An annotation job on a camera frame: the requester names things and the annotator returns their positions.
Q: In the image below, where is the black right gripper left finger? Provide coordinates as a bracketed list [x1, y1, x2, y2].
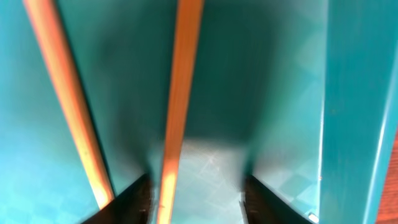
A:
[83, 174, 152, 224]

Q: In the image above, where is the wooden chopstick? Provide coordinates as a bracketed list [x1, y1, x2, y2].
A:
[23, 0, 114, 209]
[156, 0, 204, 224]

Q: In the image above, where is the teal plastic tray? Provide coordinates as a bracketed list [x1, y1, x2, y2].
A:
[1, 0, 397, 223]

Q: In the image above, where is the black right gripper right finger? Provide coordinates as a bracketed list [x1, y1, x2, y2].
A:
[243, 175, 312, 224]

